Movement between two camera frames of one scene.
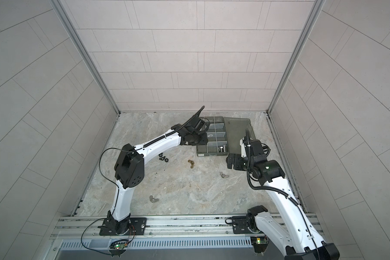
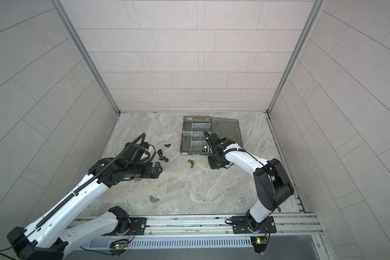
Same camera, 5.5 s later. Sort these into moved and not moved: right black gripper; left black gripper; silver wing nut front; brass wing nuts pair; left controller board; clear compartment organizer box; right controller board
Moved: clear compartment organizer box; left black gripper; right black gripper
Not moved: silver wing nut front; left controller board; brass wing nuts pair; right controller board
